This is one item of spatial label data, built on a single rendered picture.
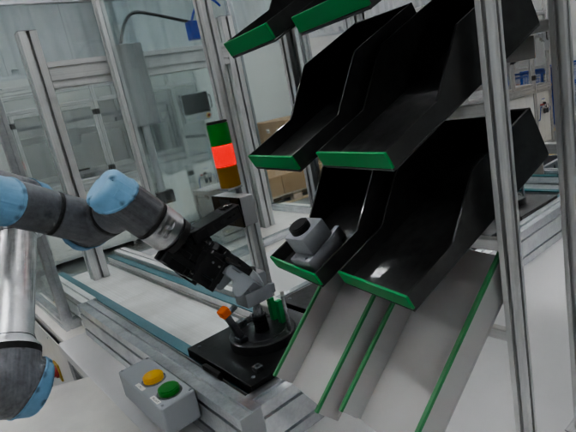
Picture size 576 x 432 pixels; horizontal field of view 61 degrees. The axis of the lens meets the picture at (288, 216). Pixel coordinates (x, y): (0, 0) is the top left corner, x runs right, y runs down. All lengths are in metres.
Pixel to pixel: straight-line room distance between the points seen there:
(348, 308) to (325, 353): 0.08
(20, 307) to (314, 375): 0.63
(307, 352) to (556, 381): 0.46
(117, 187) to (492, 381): 0.75
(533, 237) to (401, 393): 0.93
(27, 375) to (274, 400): 0.48
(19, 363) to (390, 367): 0.70
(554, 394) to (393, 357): 0.36
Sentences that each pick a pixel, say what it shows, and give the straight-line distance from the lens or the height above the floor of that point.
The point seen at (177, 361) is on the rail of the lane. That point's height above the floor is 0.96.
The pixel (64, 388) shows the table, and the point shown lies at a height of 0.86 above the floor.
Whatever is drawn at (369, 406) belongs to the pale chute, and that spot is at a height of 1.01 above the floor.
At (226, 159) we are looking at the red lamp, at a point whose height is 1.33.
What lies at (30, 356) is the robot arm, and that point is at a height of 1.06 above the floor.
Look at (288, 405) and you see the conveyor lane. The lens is 0.92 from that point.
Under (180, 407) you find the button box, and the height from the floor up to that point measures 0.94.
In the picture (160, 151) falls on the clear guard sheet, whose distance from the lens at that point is 1.54.
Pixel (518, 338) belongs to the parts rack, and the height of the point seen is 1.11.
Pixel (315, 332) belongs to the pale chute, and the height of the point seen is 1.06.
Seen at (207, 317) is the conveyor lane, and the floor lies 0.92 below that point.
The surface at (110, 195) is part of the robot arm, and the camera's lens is 0.82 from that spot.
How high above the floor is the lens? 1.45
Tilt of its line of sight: 14 degrees down
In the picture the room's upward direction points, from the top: 11 degrees counter-clockwise
